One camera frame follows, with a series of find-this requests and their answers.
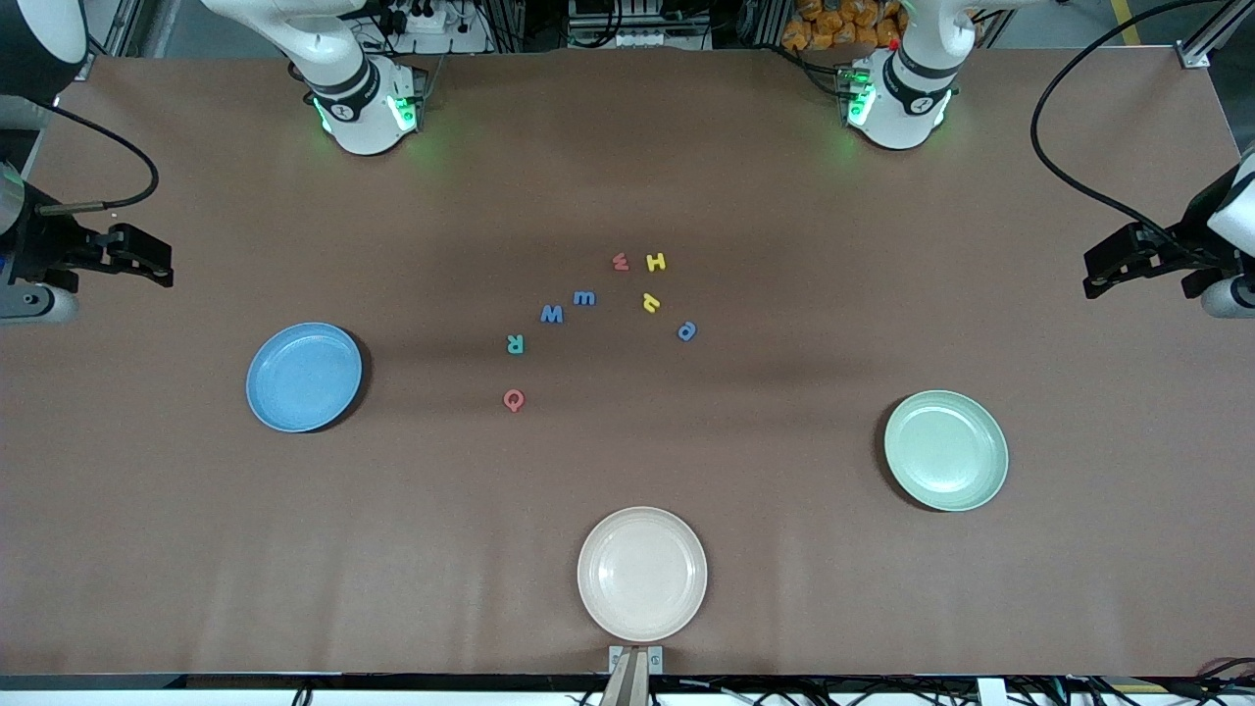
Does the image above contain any green plate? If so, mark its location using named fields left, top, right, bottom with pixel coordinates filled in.
left=883, top=389, right=1010, bottom=513

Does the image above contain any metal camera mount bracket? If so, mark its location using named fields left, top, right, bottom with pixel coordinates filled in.
left=600, top=645, right=665, bottom=706

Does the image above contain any orange bag pile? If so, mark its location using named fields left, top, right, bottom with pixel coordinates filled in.
left=781, top=0, right=903, bottom=52

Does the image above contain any aluminium frame profile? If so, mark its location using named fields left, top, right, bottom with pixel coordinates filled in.
left=1177, top=0, right=1255, bottom=70

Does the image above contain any blue plate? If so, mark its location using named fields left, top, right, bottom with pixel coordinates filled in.
left=245, top=322, right=364, bottom=433

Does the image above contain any beige plate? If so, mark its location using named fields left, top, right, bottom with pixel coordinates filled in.
left=577, top=506, right=709, bottom=644

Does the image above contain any white power strip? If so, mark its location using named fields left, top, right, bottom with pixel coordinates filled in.
left=377, top=0, right=491, bottom=55

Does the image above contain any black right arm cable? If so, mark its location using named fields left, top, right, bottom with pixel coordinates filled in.
left=37, top=98, right=161, bottom=213

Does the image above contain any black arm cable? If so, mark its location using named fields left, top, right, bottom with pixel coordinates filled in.
left=37, top=98, right=161, bottom=213
left=1029, top=0, right=1255, bottom=256

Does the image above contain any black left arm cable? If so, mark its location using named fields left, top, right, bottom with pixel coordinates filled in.
left=1029, top=0, right=1255, bottom=256

